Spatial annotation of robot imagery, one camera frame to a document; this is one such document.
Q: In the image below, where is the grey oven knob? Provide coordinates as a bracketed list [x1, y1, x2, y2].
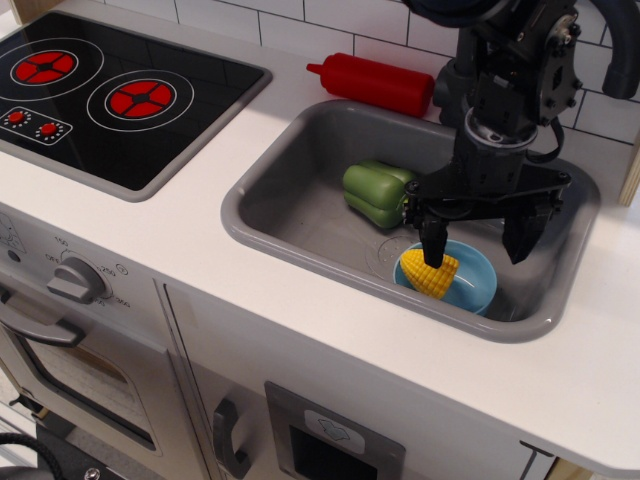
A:
[47, 257, 106, 305]

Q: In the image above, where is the grey cabinet door handle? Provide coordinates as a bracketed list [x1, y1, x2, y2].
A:
[212, 398, 251, 479]

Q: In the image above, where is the grey oven door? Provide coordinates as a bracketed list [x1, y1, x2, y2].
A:
[1, 328, 209, 479]

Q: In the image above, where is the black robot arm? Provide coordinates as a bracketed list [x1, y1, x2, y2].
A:
[405, 1, 580, 267]

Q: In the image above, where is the dark grey faucet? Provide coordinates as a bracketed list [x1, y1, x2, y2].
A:
[434, 1, 639, 99]

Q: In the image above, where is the red ketchup bottle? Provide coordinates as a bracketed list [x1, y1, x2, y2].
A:
[306, 53, 435, 117]

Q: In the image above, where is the light blue bowl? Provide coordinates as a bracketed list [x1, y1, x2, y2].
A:
[393, 240, 497, 315]

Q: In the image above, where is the grey sink basin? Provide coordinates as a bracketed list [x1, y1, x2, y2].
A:
[221, 100, 600, 343]

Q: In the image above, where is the yellow toy corn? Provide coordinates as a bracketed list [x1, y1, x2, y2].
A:
[399, 249, 460, 300]

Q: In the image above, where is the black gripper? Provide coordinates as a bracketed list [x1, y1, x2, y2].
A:
[404, 146, 572, 268]

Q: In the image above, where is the green toy bell pepper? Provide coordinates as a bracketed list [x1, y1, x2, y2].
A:
[342, 160, 416, 229]

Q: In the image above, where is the black toy stovetop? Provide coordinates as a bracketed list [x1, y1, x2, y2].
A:
[1, 12, 272, 202]

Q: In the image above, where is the grey dispenser panel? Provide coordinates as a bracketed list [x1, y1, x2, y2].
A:
[264, 381, 406, 480]

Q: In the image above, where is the grey oven door handle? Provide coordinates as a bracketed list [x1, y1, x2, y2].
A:
[1, 286, 86, 348]

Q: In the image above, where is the black cable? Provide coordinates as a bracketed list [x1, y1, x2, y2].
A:
[0, 427, 74, 480]

